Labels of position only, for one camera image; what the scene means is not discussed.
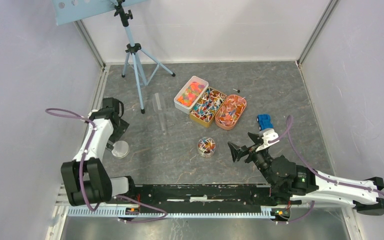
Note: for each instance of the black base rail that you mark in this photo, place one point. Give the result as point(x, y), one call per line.
point(229, 198)

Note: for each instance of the light blue tripod stand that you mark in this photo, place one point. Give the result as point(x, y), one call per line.
point(132, 50)

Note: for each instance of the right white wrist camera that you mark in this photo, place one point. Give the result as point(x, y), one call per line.
point(266, 138)

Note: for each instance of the yellow tin of lollipops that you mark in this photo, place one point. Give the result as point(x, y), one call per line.
point(205, 109)

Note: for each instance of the pink tin of lollipops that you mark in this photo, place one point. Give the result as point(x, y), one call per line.
point(230, 111)

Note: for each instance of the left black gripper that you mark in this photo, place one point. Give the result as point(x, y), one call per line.
point(121, 130)

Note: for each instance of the white tin of gummies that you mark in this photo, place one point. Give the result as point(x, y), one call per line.
point(190, 93)

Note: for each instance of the clear plastic scoop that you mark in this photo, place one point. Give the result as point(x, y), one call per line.
point(160, 109)

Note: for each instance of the white toothed cable duct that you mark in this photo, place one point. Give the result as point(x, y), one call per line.
point(119, 211)

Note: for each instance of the light blue perforated plate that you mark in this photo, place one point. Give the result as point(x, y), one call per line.
point(68, 11)

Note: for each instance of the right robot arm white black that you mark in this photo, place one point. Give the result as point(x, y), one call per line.
point(291, 182)

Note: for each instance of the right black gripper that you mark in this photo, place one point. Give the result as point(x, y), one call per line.
point(237, 152)

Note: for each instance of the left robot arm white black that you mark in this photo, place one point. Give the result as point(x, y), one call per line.
point(85, 178)

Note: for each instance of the blue toy brick car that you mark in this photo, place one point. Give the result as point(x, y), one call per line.
point(264, 122)

